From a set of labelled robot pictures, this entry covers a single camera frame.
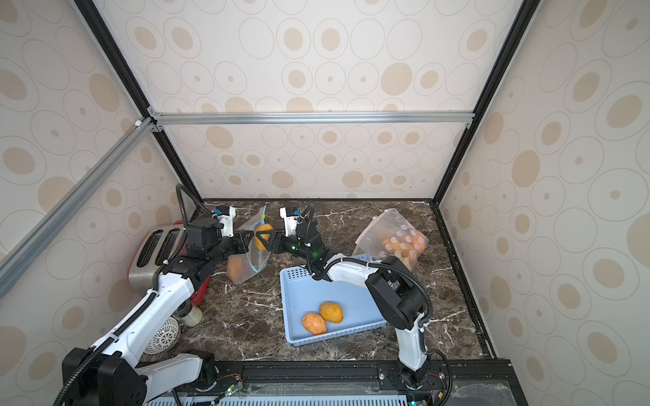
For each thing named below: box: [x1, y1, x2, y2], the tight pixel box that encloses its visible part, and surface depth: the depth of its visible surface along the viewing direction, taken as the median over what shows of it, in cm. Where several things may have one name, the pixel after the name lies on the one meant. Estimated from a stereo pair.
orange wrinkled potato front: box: [301, 312, 327, 336], surface depth 81 cm
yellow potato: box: [319, 301, 344, 324], surface depth 83 cm
